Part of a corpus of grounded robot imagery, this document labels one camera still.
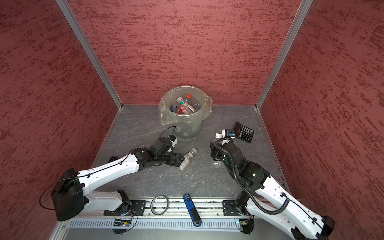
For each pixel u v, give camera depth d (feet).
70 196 1.30
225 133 1.99
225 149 1.52
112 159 2.93
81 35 2.66
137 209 2.43
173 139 2.41
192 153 3.03
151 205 2.43
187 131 3.25
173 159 2.33
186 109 3.21
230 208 2.43
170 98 3.08
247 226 2.34
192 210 2.35
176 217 2.39
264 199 1.53
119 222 2.38
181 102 3.10
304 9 2.35
